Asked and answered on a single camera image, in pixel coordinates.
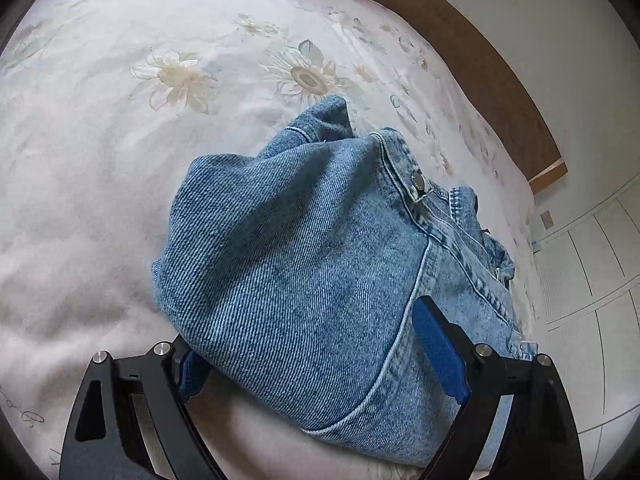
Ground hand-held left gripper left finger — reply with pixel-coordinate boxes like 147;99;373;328
59;336;221;480

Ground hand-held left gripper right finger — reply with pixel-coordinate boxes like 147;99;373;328
412;295;584;480

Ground blue denim jeans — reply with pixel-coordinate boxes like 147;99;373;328
151;94;540;472

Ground white wardrobe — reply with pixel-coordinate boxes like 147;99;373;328
529;174;640;466

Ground floral cream bedspread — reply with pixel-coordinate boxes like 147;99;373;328
0;0;538;480

